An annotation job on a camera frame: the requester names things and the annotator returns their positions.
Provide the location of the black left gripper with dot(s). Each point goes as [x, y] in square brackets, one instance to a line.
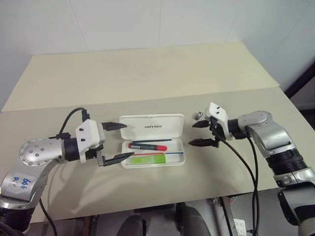
[93, 153]

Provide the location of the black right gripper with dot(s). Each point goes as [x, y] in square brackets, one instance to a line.
[216, 131]

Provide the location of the black pen with red cap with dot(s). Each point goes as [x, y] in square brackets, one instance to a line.
[147, 146]

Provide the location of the green translucent lead box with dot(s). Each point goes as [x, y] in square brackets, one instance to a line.
[147, 159]

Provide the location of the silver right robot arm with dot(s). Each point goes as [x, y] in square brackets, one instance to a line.
[270, 137]

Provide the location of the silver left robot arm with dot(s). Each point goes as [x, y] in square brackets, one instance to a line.
[37, 152]

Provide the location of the white Unitree pencil case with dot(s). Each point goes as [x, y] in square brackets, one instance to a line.
[152, 126]

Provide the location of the small metal clip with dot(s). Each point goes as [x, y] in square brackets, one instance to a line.
[198, 115]

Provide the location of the cream table sheet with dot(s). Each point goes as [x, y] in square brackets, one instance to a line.
[137, 73]

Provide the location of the grey rounded shape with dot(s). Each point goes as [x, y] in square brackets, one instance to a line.
[134, 226]

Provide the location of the dark rounded shape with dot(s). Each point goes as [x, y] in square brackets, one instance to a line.
[192, 221]

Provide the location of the white paper label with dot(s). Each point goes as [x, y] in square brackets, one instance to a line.
[240, 226]

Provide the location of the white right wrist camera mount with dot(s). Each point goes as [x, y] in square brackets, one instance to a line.
[217, 113]

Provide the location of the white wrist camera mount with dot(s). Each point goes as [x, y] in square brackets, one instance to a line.
[217, 113]
[87, 132]

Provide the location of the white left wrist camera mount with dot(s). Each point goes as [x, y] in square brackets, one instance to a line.
[87, 132]

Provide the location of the metal table frame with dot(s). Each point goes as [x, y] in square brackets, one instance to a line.
[225, 211]

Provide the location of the dark furniture frame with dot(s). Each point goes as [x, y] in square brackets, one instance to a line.
[302, 78]

